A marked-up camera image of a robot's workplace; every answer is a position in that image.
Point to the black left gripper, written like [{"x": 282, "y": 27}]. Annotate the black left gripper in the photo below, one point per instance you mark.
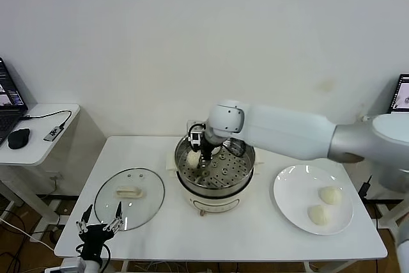
[{"x": 94, "y": 238}]

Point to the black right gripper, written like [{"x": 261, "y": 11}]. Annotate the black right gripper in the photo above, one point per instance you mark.
[{"x": 207, "y": 147}]

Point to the white steamed baozi bun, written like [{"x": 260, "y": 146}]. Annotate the white steamed baozi bun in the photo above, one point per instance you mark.
[
  {"x": 192, "y": 159},
  {"x": 318, "y": 215},
  {"x": 330, "y": 195}
]

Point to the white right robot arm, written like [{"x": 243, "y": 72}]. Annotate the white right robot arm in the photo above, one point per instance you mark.
[{"x": 287, "y": 135}]

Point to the stainless steel steamer basket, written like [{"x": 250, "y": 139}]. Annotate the stainless steel steamer basket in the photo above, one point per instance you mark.
[{"x": 230, "y": 174}]

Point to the cream electric cooking pot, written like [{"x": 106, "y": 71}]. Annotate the cream electric cooking pot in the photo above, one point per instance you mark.
[{"x": 214, "y": 204}]

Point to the white round plate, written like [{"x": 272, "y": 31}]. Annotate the white round plate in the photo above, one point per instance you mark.
[{"x": 287, "y": 180}]

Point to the white side table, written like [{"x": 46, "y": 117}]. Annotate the white side table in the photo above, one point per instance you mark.
[
  {"x": 41, "y": 154},
  {"x": 388, "y": 215}
]

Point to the silver usb hub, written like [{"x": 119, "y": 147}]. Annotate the silver usb hub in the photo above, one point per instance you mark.
[{"x": 53, "y": 133}]

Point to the black computer mouse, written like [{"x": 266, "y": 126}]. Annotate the black computer mouse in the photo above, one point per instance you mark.
[{"x": 19, "y": 138}]

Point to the black open laptop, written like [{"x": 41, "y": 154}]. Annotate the black open laptop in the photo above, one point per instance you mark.
[{"x": 9, "y": 94}]

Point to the grey open laptop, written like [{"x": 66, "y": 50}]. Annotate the grey open laptop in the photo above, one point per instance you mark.
[{"x": 399, "y": 94}]

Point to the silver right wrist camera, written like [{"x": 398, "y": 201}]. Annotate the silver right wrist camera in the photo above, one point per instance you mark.
[{"x": 195, "y": 135}]

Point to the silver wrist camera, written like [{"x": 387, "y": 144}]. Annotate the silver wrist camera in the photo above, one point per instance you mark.
[
  {"x": 195, "y": 135},
  {"x": 73, "y": 265}
]

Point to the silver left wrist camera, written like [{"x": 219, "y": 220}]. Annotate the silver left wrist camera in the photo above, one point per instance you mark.
[{"x": 73, "y": 265}]

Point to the white wall socket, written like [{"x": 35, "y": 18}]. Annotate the white wall socket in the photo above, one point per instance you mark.
[{"x": 55, "y": 177}]

